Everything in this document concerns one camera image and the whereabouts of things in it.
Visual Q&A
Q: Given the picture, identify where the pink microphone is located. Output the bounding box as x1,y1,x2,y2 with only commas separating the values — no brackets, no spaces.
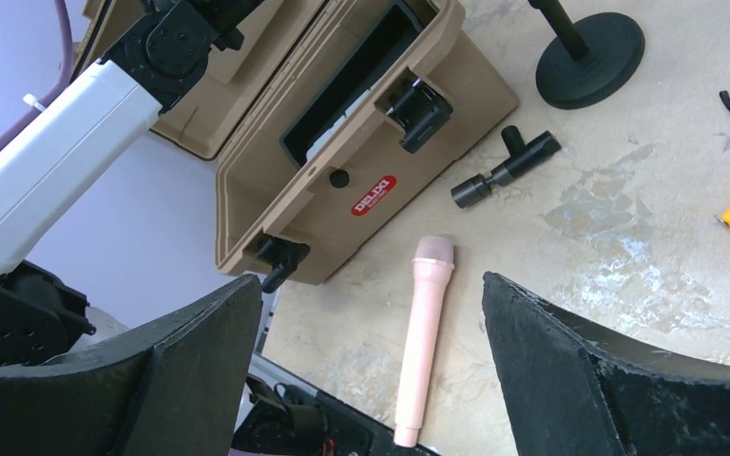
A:
394,236,454,447

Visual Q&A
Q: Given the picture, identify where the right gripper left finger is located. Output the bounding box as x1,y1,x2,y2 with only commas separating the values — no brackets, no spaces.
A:
0,275,262,455

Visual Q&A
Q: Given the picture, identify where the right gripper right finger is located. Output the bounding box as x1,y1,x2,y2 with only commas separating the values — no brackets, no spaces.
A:
482,272,730,455

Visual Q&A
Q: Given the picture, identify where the black round-base shock-mount stand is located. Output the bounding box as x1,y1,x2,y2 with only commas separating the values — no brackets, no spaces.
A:
529,0,645,110

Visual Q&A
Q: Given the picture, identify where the black T-shaped adapter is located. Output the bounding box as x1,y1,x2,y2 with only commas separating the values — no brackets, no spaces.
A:
451,125,562,209

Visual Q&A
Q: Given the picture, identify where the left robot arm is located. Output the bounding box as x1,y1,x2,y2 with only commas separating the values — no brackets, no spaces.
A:
0,1,257,367

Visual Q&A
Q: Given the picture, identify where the tan plastic tool case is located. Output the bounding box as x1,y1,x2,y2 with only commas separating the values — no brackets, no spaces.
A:
71,0,521,288

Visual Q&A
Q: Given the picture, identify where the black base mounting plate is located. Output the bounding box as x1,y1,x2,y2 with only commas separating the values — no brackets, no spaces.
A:
229,375,436,456

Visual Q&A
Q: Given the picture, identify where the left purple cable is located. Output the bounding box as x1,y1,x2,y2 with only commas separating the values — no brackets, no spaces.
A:
0,0,75,189

